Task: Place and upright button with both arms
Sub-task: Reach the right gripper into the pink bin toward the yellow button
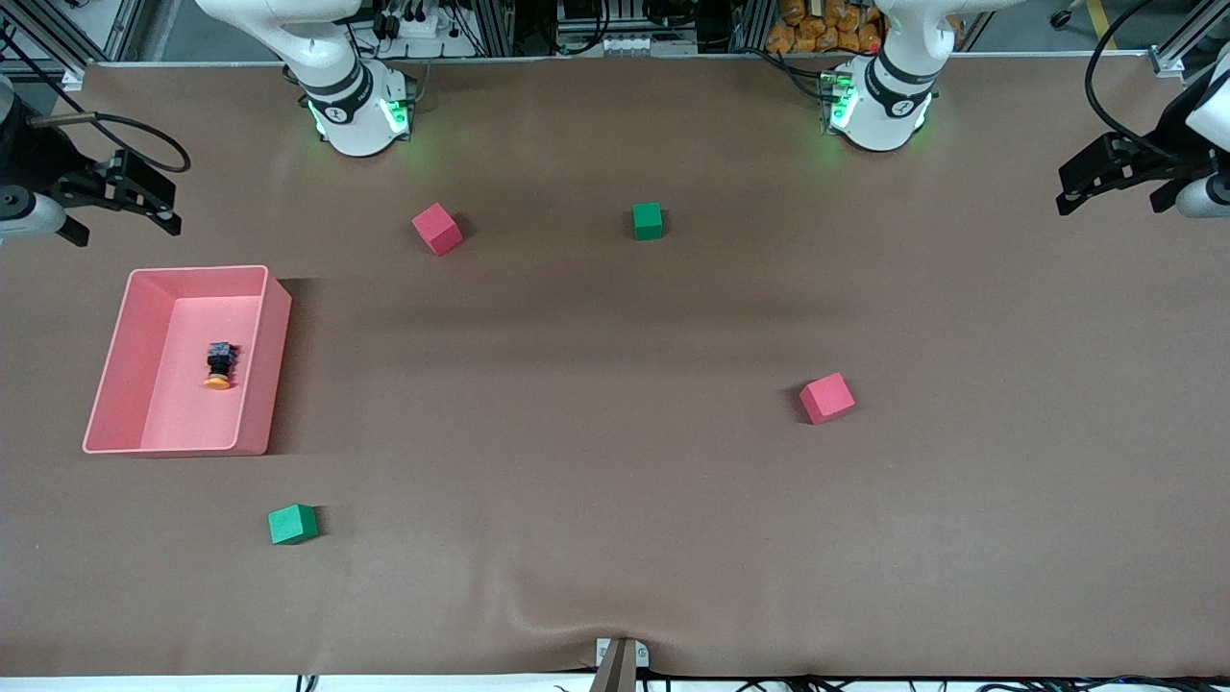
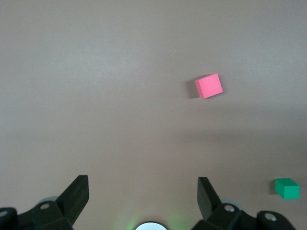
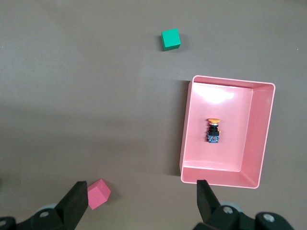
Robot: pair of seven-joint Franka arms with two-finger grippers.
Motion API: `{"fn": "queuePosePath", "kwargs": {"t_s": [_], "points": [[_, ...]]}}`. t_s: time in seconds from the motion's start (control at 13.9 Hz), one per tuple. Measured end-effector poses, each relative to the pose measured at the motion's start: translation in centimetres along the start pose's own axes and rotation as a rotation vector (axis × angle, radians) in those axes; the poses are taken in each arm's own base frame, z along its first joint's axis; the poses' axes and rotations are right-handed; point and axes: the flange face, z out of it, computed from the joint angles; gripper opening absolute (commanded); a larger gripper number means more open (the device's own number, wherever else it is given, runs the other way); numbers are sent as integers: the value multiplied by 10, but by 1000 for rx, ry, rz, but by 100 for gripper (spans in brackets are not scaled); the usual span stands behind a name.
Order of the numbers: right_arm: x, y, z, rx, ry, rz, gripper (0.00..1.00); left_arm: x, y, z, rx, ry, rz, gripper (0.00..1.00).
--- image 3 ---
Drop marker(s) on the pink plastic bin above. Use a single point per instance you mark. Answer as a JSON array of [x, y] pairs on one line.
[[216, 107]]

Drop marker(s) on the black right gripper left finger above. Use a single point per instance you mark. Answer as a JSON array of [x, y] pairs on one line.
[[72, 203]]

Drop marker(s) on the orange capped push button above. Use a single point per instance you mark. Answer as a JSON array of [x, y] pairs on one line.
[[213, 134]]

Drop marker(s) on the pink-red cube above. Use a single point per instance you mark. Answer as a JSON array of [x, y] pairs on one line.
[[99, 195]]

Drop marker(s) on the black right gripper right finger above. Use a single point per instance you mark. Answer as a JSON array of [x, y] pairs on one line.
[[206, 203]]

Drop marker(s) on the green cube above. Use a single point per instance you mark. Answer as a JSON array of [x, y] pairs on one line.
[[170, 38]]

